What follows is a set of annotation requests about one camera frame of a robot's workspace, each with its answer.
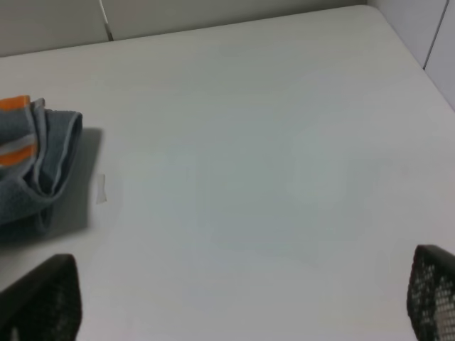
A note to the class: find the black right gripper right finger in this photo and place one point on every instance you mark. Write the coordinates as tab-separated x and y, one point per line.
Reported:
430	293

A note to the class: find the grey towel with orange stripes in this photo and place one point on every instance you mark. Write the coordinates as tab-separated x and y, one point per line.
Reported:
38	147

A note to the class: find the clear tape strip right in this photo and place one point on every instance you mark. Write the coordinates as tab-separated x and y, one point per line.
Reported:
101	196

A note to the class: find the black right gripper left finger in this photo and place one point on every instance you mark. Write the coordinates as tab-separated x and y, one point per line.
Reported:
44	304

